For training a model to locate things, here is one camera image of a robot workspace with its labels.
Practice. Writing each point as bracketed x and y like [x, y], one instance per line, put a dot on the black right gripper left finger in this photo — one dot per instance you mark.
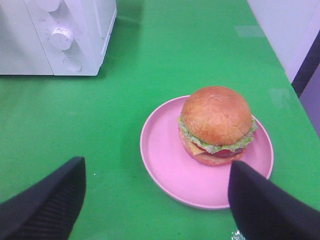
[49, 209]

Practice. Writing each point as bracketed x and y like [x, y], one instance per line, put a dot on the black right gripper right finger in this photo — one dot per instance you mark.
[263, 211]

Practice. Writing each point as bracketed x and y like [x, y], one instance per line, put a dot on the pink round plate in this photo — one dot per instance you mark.
[178, 175]

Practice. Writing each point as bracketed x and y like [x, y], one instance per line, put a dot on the burger with lettuce and cheese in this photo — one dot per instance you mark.
[216, 125]

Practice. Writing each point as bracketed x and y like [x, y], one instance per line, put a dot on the round white door release button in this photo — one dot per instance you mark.
[72, 64]

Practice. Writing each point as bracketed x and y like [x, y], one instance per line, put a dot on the white microwave door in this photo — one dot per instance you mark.
[21, 52]

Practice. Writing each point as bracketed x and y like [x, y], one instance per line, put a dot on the white microwave oven body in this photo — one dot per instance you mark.
[91, 23]

